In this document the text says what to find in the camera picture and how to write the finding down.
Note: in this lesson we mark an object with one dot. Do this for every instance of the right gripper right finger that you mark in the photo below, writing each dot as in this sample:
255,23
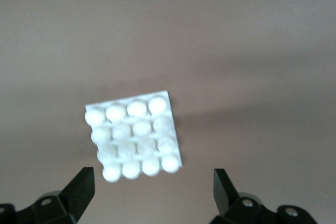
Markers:
225,195

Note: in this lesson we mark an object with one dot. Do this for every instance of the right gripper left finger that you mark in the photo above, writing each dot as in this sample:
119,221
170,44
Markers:
76,195

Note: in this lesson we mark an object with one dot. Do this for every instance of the white studded base plate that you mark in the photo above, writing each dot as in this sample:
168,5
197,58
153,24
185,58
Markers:
134,137

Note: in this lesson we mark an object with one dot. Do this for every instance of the brown table cover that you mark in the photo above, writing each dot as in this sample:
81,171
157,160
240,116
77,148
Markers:
236,37

